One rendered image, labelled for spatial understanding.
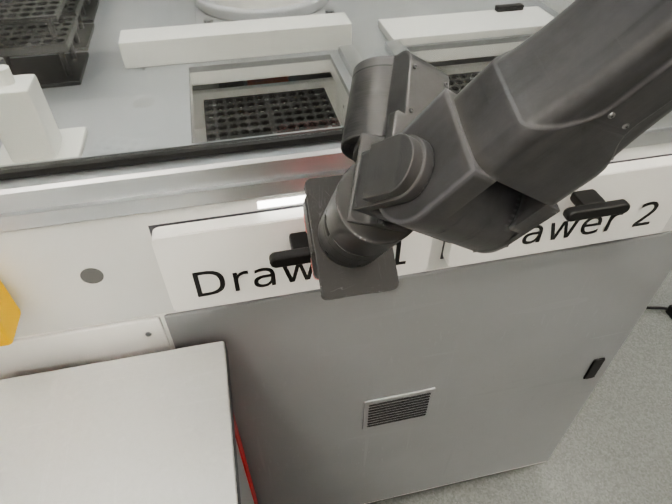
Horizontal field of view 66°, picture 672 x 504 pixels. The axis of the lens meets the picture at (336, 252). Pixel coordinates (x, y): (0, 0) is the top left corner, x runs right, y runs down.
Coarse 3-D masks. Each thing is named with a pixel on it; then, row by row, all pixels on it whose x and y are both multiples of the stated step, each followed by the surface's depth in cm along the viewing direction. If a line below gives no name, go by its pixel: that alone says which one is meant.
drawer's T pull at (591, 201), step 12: (576, 192) 57; (588, 192) 57; (576, 204) 56; (588, 204) 55; (600, 204) 55; (612, 204) 55; (624, 204) 55; (564, 216) 55; (576, 216) 55; (588, 216) 55; (600, 216) 55
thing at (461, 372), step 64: (576, 256) 68; (640, 256) 72; (128, 320) 59; (192, 320) 61; (256, 320) 63; (320, 320) 66; (384, 320) 69; (448, 320) 72; (512, 320) 76; (576, 320) 80; (256, 384) 72; (320, 384) 76; (384, 384) 80; (448, 384) 85; (512, 384) 90; (576, 384) 95; (256, 448) 85; (320, 448) 90; (384, 448) 96; (448, 448) 102; (512, 448) 110
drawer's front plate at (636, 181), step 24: (624, 168) 57; (648, 168) 57; (600, 192) 58; (624, 192) 59; (648, 192) 60; (552, 216) 59; (624, 216) 62; (648, 216) 63; (528, 240) 61; (552, 240) 62; (576, 240) 63; (600, 240) 64; (456, 264) 61
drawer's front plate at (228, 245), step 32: (192, 224) 50; (224, 224) 50; (256, 224) 50; (288, 224) 51; (160, 256) 51; (192, 256) 51; (224, 256) 52; (256, 256) 53; (416, 256) 59; (192, 288) 54; (224, 288) 56; (256, 288) 57; (288, 288) 58
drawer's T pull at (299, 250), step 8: (304, 232) 52; (296, 240) 51; (304, 240) 51; (296, 248) 50; (304, 248) 50; (272, 256) 50; (280, 256) 49; (288, 256) 50; (296, 256) 50; (304, 256) 50; (272, 264) 50; (280, 264) 50; (288, 264) 50; (296, 264) 50
